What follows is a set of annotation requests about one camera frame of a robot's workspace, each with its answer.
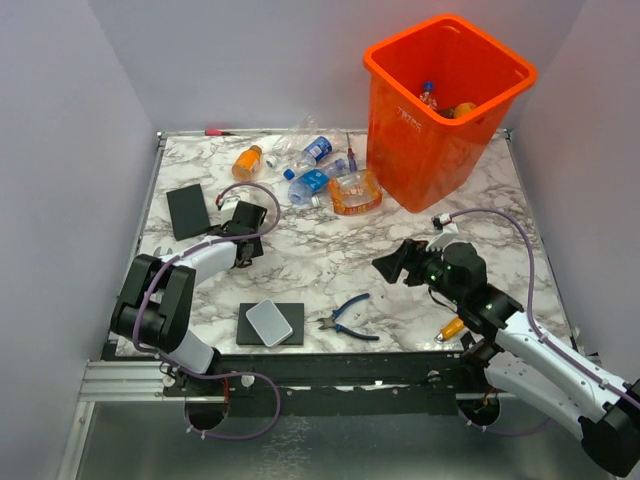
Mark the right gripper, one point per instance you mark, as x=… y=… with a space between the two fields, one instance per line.
x=411 y=253

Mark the small orange juice bottle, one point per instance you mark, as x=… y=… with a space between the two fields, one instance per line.
x=247 y=164

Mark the large crushed orange bottle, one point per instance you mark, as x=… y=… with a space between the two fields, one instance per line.
x=355 y=193

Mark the blue pepsi bottle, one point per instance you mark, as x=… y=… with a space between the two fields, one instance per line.
x=428 y=97

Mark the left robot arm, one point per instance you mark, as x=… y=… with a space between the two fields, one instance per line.
x=154 y=305

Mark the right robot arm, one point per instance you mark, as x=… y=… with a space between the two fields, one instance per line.
x=521 y=357

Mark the orange plastic bin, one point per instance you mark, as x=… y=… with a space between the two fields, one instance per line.
x=418 y=156

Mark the black foam pad upper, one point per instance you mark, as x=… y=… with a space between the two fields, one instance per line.
x=188 y=212

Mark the blue label water bottle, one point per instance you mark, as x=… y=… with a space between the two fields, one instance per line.
x=306 y=186

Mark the red pen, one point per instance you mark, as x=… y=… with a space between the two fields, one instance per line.
x=217 y=133

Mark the silver wrench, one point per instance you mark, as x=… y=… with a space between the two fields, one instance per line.
x=159 y=252

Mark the white rounded box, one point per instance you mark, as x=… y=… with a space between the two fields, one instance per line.
x=269 y=323

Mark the blue label bottle top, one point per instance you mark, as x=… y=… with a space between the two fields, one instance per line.
x=313 y=153

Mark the clear crushed bottle back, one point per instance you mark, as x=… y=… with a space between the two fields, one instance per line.
x=297 y=137

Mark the red screwdriver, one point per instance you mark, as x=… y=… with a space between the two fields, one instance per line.
x=350 y=155

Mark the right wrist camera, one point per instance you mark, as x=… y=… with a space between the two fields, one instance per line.
x=447 y=232

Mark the blue handle pliers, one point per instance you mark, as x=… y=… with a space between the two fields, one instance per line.
x=337 y=320

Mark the yellow handle utility knife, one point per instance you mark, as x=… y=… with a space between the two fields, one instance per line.
x=450 y=330

